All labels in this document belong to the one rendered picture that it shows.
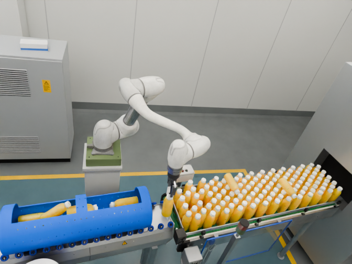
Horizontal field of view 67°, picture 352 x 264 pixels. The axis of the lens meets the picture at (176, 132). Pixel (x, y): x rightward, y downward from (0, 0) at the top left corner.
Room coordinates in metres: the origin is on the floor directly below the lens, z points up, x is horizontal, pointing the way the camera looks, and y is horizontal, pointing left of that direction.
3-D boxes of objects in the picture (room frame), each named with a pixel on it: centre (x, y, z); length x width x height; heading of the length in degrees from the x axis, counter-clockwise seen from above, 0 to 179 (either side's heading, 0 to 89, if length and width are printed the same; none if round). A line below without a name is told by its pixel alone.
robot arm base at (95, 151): (1.64, 0.60, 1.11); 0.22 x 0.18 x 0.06; 109
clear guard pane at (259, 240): (1.28, -0.75, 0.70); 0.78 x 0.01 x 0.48; 117
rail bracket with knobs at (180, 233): (1.08, -0.20, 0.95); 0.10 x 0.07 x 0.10; 27
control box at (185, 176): (1.59, -0.12, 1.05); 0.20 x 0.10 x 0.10; 117
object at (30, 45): (2.45, 1.59, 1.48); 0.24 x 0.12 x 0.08; 118
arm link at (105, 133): (1.65, 0.57, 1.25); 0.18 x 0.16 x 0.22; 136
